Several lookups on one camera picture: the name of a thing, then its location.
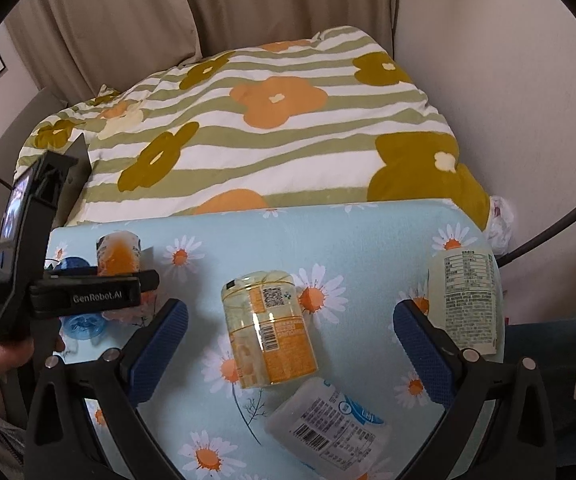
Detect crumpled white plastic bag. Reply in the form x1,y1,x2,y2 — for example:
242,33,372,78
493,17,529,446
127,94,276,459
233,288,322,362
483,195,515,256

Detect white blue label bottle cup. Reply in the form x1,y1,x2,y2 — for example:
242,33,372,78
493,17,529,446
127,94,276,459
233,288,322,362
265,377,391,479

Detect black cable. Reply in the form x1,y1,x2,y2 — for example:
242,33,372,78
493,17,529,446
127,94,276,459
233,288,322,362
495,176,576,269

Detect beige curtains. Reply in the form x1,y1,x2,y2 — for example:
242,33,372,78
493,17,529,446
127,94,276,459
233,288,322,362
4,0,399,103

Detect orange label cut bottle cup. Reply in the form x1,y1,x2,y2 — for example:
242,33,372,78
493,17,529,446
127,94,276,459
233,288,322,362
96,231,153,276

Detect striped floral bed duvet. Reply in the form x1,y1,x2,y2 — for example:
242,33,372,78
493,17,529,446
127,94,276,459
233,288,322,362
15,26,492,229

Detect grey open laptop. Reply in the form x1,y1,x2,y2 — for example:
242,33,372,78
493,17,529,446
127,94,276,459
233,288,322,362
52,134,91,229

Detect blue cut bottle cup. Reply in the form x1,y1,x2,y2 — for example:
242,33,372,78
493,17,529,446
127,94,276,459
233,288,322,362
54,257,108,340

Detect pale green label bottle cup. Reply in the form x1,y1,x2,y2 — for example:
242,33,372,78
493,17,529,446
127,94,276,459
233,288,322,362
428,247,498,356

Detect daisy print light blue tablecloth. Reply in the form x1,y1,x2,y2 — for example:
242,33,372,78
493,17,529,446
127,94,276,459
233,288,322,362
47,200,489,479

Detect yellow orange label bottle cup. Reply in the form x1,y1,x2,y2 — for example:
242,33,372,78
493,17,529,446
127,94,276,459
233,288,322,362
221,270,318,389

